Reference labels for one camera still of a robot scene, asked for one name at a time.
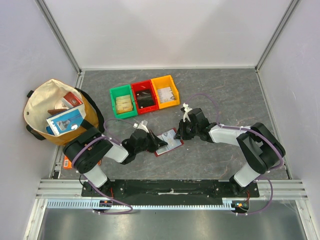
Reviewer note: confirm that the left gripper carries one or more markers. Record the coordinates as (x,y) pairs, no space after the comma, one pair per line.
(156,142)

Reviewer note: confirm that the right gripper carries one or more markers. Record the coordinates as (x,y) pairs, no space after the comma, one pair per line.
(186,128)

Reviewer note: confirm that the blue white credit card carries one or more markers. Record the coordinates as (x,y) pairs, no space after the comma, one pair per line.
(168,137)

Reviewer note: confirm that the red leather card holder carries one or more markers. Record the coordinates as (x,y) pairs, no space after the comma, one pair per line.
(166,149)

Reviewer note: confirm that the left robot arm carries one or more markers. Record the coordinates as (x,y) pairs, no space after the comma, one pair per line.
(90,147)

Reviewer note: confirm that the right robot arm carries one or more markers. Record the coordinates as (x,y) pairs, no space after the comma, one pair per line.
(262,151)

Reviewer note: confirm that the white card in yellow bin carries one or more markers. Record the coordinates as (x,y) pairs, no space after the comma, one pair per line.
(165,95)

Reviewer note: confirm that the black card in red bin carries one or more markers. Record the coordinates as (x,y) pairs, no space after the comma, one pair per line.
(144,98)

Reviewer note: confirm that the beige cards in green bin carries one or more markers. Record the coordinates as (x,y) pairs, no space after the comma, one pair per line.
(123,104)

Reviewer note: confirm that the yellow plastic bin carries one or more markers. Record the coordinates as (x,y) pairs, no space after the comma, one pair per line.
(165,81)

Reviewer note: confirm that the red plastic bin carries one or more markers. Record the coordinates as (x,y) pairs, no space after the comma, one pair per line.
(142,85)

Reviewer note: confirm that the green plastic bin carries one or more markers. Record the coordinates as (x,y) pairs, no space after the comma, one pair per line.
(120,91)

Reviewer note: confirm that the blue product box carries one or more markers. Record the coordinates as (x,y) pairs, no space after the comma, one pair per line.
(66,121)

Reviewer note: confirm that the orange picture box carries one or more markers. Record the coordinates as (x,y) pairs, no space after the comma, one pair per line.
(67,164)

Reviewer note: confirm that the red white box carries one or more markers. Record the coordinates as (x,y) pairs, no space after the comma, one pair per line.
(70,100)

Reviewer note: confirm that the canvas tote bag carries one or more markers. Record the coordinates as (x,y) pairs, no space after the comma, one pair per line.
(45,102)

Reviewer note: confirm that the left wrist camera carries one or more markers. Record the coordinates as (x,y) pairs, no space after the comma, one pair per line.
(142,125)

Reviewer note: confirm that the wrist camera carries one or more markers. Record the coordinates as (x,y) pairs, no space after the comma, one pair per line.
(186,109)
(142,125)

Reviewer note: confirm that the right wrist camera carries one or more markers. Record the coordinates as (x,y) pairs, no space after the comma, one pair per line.
(186,109)

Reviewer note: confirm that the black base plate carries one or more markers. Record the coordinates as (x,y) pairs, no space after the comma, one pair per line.
(214,187)

